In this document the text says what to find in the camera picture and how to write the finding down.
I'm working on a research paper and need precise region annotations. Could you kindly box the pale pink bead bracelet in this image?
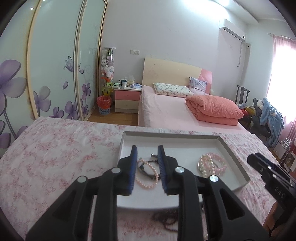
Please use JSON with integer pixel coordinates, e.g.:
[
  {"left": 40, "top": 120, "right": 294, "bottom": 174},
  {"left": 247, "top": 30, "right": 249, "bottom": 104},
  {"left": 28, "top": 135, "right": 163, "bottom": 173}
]
[{"left": 200, "top": 152, "right": 228, "bottom": 174}]

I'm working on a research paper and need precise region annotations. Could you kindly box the pink pearl bracelet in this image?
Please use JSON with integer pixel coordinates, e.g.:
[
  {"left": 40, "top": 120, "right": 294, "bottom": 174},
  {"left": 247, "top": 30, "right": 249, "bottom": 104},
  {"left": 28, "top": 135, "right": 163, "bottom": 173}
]
[{"left": 135, "top": 159, "right": 161, "bottom": 188}]

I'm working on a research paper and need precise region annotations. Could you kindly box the black bead bracelet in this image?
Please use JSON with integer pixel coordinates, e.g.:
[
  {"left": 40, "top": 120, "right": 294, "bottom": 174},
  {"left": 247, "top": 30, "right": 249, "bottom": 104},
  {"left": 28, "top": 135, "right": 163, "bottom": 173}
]
[{"left": 137, "top": 152, "right": 160, "bottom": 181}]

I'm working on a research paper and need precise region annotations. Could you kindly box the person's right hand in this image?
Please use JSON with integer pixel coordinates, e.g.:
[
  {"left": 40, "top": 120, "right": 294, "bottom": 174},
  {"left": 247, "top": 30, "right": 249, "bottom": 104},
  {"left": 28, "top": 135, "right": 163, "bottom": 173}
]
[{"left": 263, "top": 201, "right": 285, "bottom": 237}]

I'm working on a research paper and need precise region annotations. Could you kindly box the black office chair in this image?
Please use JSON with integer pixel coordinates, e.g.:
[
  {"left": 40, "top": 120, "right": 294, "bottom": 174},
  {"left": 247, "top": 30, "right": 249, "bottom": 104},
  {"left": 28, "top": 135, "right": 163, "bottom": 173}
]
[{"left": 250, "top": 97, "right": 271, "bottom": 141}]

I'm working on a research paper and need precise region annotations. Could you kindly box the blue plush bathrobe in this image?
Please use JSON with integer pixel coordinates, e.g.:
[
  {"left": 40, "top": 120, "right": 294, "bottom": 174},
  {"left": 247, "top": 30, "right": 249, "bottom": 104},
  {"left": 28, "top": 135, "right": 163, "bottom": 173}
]
[{"left": 256, "top": 98, "right": 285, "bottom": 148}]

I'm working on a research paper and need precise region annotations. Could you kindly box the pink floral bed sheet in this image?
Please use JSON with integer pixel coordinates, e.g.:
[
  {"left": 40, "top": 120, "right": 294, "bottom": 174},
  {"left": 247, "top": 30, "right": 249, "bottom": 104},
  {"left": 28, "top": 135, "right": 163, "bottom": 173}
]
[{"left": 1, "top": 117, "right": 276, "bottom": 240}]

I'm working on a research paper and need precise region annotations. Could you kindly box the grey shallow cardboard tray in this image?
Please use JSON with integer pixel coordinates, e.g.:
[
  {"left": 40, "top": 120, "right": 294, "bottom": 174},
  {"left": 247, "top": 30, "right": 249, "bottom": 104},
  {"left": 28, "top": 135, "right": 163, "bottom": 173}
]
[{"left": 116, "top": 131, "right": 251, "bottom": 210}]

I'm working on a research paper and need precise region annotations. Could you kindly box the folded coral duvet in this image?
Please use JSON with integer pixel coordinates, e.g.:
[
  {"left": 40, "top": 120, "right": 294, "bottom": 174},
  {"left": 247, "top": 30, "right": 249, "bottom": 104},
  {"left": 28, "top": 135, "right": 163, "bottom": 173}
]
[{"left": 186, "top": 95, "right": 244, "bottom": 126}]

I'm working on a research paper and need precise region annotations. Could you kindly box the dark wooden chair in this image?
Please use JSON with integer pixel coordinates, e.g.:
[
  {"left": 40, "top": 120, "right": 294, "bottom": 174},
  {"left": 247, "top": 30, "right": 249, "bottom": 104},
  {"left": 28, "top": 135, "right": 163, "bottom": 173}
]
[{"left": 235, "top": 85, "right": 250, "bottom": 105}]

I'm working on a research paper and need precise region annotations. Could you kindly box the pink curtain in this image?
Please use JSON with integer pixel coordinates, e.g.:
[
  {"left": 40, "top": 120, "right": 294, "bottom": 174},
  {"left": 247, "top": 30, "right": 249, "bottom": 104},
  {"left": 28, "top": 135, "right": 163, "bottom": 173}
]
[{"left": 266, "top": 35, "right": 295, "bottom": 145}]

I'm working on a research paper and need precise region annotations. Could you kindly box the lilac patterned pillow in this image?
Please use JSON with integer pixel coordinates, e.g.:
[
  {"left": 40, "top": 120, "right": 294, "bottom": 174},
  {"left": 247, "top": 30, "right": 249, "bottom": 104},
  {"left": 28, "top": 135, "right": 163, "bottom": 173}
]
[{"left": 189, "top": 77, "right": 207, "bottom": 92}]

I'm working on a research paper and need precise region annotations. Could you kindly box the red lined waste basket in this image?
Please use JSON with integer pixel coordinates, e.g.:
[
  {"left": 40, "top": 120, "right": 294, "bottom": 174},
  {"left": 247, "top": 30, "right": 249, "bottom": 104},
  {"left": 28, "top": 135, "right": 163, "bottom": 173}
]
[{"left": 96, "top": 95, "right": 112, "bottom": 115}]

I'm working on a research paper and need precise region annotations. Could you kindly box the pink bed with headboard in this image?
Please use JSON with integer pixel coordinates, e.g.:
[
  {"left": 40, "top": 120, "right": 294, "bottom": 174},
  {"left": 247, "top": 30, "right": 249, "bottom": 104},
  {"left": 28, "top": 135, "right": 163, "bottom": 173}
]
[{"left": 138, "top": 57, "right": 247, "bottom": 133}]

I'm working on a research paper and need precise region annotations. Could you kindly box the white patterned pillow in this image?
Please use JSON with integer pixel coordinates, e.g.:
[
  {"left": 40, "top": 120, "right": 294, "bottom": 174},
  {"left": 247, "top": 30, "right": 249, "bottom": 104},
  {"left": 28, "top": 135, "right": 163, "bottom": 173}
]
[{"left": 154, "top": 82, "right": 194, "bottom": 98}]

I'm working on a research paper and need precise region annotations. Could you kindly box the pink white nightstand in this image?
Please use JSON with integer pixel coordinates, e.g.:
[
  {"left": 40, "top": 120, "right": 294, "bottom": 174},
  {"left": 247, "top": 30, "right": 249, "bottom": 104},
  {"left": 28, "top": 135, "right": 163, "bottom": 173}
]
[{"left": 114, "top": 87, "right": 142, "bottom": 113}]

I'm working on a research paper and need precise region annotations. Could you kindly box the black white mug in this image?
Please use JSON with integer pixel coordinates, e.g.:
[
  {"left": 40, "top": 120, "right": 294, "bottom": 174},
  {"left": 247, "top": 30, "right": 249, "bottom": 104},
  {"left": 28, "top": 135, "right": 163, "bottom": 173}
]
[{"left": 120, "top": 79, "right": 127, "bottom": 88}]

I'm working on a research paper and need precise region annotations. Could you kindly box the clear tube of plush toys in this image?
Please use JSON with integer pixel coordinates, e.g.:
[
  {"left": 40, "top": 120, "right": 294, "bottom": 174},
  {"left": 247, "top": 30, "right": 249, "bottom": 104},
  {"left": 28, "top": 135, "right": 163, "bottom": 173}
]
[{"left": 99, "top": 47, "right": 116, "bottom": 96}]

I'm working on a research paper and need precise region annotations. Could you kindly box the floral sliding door wardrobe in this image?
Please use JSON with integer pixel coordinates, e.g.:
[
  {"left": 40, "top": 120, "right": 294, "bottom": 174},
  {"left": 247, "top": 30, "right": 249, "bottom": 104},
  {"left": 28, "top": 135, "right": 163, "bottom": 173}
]
[{"left": 1, "top": 0, "right": 108, "bottom": 154}]

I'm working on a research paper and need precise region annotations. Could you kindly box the dark red garnet bead necklace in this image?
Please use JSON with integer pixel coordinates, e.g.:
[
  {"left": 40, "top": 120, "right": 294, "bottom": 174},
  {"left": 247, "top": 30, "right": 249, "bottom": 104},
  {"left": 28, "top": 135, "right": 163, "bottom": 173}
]
[{"left": 150, "top": 203, "right": 205, "bottom": 232}]

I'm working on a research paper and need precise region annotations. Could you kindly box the white wall air conditioner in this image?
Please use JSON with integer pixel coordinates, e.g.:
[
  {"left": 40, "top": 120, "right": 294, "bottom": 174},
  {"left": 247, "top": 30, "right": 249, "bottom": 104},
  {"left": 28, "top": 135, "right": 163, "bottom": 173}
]
[{"left": 219, "top": 19, "right": 246, "bottom": 42}]

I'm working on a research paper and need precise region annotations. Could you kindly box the white wall socket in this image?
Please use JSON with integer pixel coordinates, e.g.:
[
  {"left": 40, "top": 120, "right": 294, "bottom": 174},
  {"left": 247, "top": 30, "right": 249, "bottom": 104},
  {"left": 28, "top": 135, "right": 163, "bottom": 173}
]
[{"left": 130, "top": 50, "right": 140, "bottom": 55}]

